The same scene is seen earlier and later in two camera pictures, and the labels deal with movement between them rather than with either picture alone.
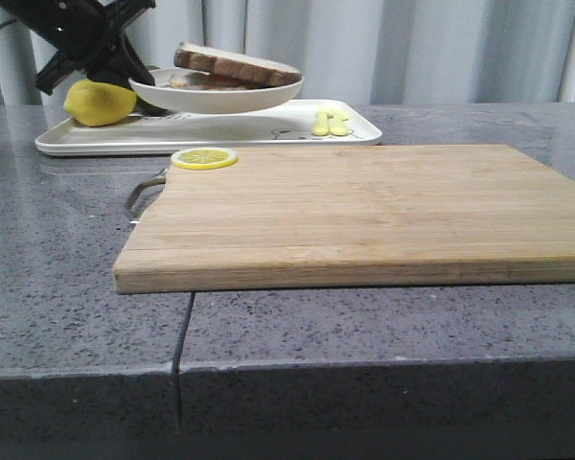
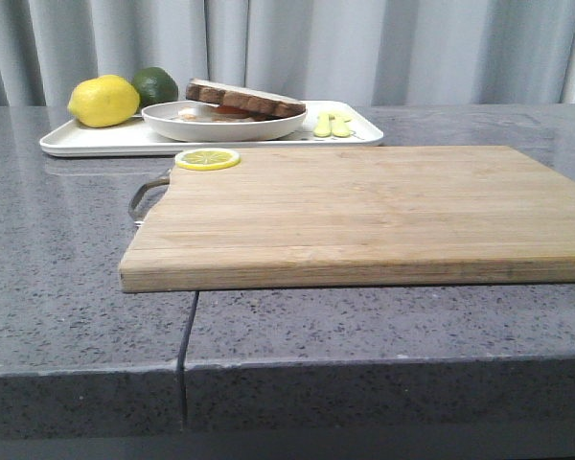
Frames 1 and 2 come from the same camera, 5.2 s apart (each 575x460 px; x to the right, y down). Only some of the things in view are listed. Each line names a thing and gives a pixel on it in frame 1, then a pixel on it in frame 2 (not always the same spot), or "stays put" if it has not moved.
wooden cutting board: (361, 217) stays put
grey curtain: (386, 51) stays put
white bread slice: (214, 61) → (212, 93)
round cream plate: (188, 91) → (199, 121)
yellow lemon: (95, 103) stays put
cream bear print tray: (324, 123) stays put
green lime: (145, 108) → (155, 85)
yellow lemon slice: (203, 157) stays put
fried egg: (209, 81) → (195, 114)
